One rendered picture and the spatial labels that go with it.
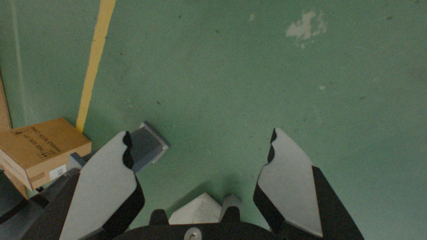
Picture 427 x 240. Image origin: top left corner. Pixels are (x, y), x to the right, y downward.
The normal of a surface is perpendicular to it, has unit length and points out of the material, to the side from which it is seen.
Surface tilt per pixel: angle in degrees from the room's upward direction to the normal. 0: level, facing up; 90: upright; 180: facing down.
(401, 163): 0
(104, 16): 0
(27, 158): 90
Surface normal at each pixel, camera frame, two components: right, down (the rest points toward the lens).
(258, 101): -0.31, 0.34
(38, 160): 0.50, -0.73
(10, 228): 0.98, -0.18
